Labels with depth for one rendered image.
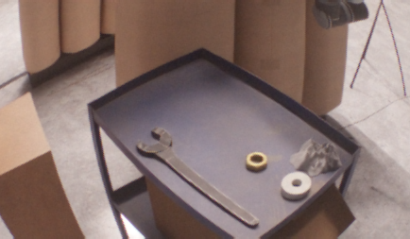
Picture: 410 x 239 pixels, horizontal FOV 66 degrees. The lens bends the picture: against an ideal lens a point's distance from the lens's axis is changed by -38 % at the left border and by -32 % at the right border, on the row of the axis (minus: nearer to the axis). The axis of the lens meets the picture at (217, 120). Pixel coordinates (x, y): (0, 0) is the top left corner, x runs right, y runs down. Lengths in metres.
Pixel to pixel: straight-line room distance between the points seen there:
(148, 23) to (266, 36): 0.54
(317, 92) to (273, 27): 0.61
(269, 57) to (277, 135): 0.77
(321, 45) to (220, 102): 1.04
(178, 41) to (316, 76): 0.93
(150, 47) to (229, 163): 0.62
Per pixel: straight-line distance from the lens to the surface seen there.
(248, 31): 1.78
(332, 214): 1.04
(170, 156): 1.02
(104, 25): 3.32
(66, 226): 1.25
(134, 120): 1.15
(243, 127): 1.12
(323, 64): 2.20
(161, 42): 1.50
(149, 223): 1.36
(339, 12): 1.50
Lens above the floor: 1.56
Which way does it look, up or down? 37 degrees down
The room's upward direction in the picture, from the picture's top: 2 degrees clockwise
